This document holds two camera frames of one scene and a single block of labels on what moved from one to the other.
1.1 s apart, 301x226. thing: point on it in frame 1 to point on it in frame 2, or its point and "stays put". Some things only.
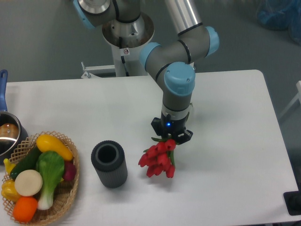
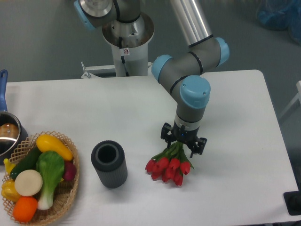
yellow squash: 47,142 stays put
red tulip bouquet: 159,157 to 170,164
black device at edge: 292,199 stays put
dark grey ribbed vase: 108,158 stays put
